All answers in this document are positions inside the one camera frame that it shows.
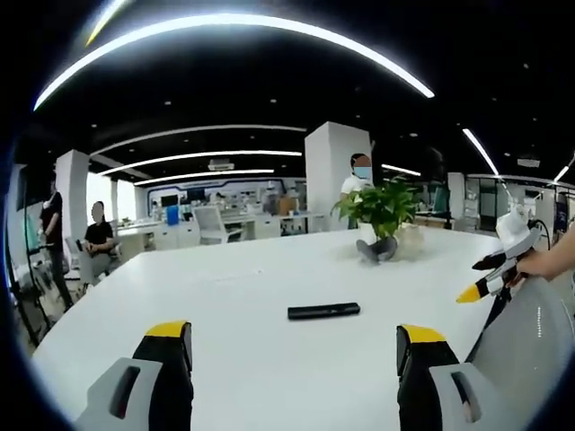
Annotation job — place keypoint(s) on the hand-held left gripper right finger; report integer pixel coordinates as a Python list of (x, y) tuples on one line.
[(418, 386)]

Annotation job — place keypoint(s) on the straight ceiling light strip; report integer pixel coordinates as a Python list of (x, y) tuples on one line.
[(480, 150)]

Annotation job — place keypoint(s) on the white mesh office chair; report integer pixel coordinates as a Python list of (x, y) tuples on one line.
[(213, 224)]

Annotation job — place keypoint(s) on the dark grey cloth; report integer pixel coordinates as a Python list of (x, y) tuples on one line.
[(377, 250)]

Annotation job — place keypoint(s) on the person's right hand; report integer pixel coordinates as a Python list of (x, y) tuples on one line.
[(532, 265)]

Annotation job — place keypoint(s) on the ceiling air conditioner unit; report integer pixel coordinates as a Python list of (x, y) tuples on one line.
[(221, 165)]

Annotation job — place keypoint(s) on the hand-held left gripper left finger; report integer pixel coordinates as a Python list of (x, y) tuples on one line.
[(166, 386)]

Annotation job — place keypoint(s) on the green potted plant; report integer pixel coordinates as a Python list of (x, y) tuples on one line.
[(382, 206)]

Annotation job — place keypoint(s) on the white square pillar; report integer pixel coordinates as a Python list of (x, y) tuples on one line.
[(330, 179), (72, 197)]

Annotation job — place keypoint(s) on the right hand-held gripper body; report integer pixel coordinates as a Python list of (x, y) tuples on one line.
[(516, 231)]

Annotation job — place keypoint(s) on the beige object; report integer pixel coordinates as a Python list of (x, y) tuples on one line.
[(411, 240)]

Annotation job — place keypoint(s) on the brown cardboard box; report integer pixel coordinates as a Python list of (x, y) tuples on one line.
[(287, 205)]

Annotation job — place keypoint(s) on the blue box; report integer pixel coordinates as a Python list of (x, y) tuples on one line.
[(172, 215)]

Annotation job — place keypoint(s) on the black remote control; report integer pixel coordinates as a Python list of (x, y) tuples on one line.
[(323, 310)]

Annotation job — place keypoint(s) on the black stand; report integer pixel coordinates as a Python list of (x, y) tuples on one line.
[(31, 287)]

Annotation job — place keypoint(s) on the long curved ceiling light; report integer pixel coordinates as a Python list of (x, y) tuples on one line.
[(224, 20)]

